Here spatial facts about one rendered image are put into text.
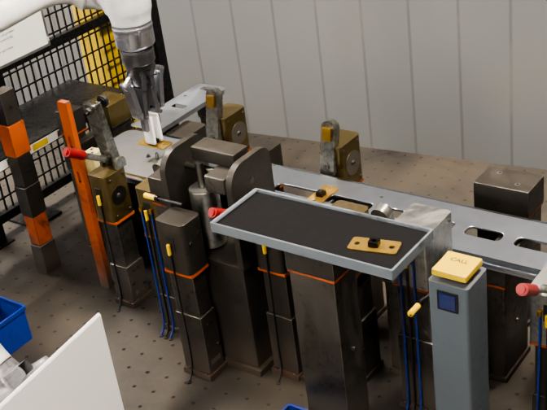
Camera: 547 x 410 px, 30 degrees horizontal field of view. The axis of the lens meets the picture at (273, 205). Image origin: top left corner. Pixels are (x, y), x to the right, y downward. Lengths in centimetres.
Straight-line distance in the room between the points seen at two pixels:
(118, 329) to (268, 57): 220
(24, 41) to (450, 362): 159
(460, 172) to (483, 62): 117
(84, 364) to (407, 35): 249
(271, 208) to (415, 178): 108
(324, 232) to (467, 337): 30
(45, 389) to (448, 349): 68
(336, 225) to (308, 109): 265
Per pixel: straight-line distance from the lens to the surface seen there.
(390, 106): 420
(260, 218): 180
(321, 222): 176
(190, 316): 211
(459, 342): 167
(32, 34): 286
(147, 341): 234
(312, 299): 179
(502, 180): 213
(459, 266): 162
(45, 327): 248
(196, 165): 202
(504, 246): 197
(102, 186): 230
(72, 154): 223
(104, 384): 194
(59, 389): 184
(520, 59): 393
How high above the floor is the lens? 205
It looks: 29 degrees down
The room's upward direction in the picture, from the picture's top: 8 degrees counter-clockwise
